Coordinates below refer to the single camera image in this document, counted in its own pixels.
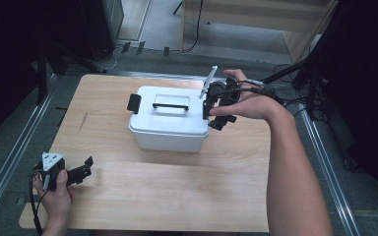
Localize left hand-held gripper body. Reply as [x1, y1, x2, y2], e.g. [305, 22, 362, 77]
[32, 151, 69, 193]

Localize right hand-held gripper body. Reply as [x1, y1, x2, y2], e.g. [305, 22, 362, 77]
[199, 65, 242, 110]

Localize black box latch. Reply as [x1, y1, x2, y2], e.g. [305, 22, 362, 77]
[202, 99, 212, 120]
[126, 92, 142, 115]

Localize white storage box lid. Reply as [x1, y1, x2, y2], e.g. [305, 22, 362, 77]
[128, 86, 211, 138]

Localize white plastic storage box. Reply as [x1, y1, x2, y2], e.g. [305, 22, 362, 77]
[133, 130, 209, 153]

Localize person's right hand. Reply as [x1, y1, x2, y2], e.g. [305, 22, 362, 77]
[209, 68, 289, 123]

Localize person's left hand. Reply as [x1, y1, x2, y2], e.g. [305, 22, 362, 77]
[31, 169, 75, 228]

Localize light wooden furniture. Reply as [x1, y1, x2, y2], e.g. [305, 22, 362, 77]
[179, 0, 340, 64]

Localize black tripod stand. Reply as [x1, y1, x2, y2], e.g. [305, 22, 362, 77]
[255, 48, 330, 122]

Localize black metal stand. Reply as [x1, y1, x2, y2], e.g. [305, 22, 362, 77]
[34, 38, 108, 106]

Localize black cabinet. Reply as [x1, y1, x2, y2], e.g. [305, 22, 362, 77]
[77, 0, 126, 61]

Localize metal floor rail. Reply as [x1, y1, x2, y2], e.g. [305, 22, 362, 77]
[296, 107, 362, 236]
[0, 74, 59, 230]

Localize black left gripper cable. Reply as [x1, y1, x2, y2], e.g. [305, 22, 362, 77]
[29, 167, 51, 236]

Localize black hanging cable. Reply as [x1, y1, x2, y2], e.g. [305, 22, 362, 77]
[178, 0, 205, 54]

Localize black floor cables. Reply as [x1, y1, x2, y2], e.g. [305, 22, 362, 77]
[271, 63, 327, 134]

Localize white floor cable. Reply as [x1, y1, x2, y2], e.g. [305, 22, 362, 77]
[104, 44, 123, 72]

